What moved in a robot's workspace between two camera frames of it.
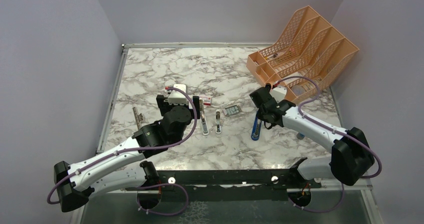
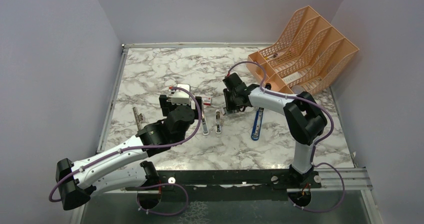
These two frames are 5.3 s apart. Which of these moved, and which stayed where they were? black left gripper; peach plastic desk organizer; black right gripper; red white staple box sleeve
Moved: black right gripper
Stayed: peach plastic desk organizer; red white staple box sleeve; black left gripper
